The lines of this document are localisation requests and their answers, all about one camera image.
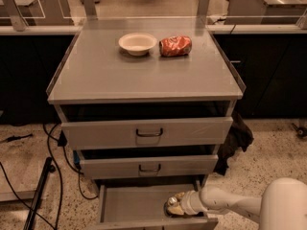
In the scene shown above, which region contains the bottom grey drawer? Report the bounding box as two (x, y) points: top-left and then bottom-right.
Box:
(86, 175), (218, 230)

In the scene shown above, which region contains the black caster wheel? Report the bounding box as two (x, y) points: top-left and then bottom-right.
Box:
(292, 123), (307, 138)

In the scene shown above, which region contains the black bar on floor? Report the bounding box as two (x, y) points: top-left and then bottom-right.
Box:
(23, 157), (52, 230)

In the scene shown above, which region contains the grey drawer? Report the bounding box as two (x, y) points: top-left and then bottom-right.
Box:
(86, 175), (218, 230)
(62, 101), (233, 150)
(79, 145), (218, 179)

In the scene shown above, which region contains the black floor cable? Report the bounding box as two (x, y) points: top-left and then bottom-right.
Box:
(0, 122), (99, 230)

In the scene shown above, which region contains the white paper bowl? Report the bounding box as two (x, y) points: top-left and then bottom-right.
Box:
(118, 33), (157, 57)

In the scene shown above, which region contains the long background counter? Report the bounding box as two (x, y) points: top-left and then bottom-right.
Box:
(0, 16), (307, 37)

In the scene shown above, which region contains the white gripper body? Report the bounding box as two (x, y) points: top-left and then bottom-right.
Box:
(180, 191), (202, 216)

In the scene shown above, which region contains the grey drawer cabinet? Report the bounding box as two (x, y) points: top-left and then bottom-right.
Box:
(46, 16), (247, 230)

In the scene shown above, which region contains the crushed orange soda can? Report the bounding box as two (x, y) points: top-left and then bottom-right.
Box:
(159, 35), (192, 57)

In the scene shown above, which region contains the grey background desk left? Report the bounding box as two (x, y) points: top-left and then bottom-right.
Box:
(14, 0), (73, 26)

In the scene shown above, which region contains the grey background desk right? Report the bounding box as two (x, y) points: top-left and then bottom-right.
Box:
(225, 0), (307, 25)

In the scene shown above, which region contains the dark cloth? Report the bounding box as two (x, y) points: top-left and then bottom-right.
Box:
(214, 111), (253, 175)

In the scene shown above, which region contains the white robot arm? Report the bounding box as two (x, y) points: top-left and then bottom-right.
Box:
(164, 177), (307, 230)

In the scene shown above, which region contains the grey background desk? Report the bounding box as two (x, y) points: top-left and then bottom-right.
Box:
(14, 0), (73, 26)
(225, 0), (307, 25)

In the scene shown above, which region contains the top grey drawer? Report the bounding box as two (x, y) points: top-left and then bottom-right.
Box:
(62, 101), (233, 150)

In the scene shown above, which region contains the silver redbull can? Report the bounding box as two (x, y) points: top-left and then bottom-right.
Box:
(164, 196), (179, 216)

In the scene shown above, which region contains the middle grey drawer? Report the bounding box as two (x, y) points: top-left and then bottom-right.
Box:
(79, 145), (218, 179)

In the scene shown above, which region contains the black tool on floor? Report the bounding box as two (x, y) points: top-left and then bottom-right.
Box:
(0, 133), (33, 144)

